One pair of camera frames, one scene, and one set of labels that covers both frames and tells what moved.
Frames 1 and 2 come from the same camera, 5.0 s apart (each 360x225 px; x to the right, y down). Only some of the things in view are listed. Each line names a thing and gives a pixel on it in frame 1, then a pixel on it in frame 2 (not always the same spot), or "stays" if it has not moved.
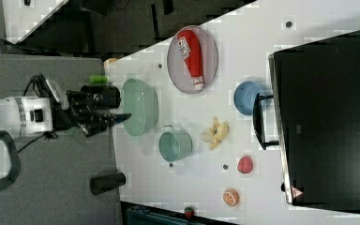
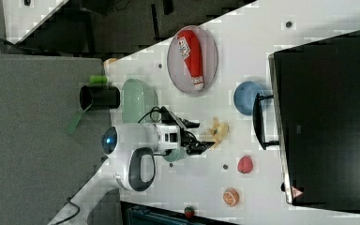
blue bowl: (245, 96) stays
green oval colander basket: (141, 101) stays
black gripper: (81, 112) to (189, 142)
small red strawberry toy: (189, 212) stays
